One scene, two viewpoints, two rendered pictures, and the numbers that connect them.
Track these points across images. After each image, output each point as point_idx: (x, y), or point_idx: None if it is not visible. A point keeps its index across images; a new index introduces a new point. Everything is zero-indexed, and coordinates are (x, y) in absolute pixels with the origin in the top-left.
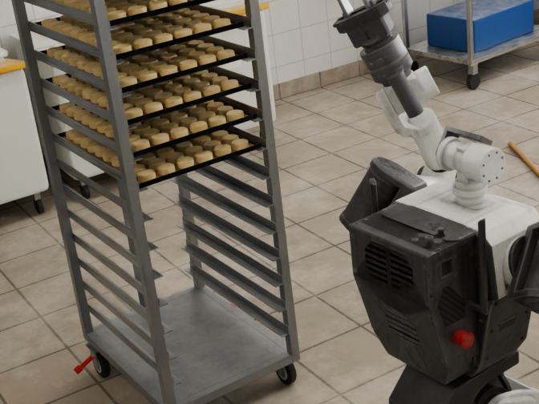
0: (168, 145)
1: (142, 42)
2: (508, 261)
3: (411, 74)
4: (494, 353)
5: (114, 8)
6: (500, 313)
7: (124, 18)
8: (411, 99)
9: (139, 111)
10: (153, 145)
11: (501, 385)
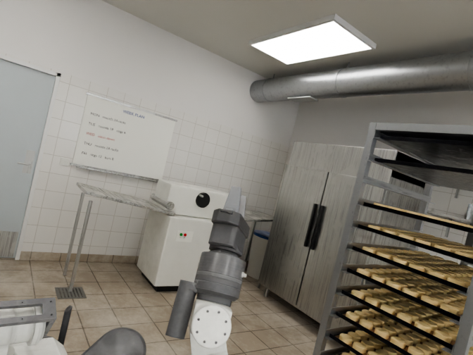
0: (352, 351)
1: (373, 275)
2: None
3: (206, 301)
4: None
5: (381, 250)
6: None
7: (363, 250)
8: (171, 313)
9: (352, 315)
10: (352, 346)
11: None
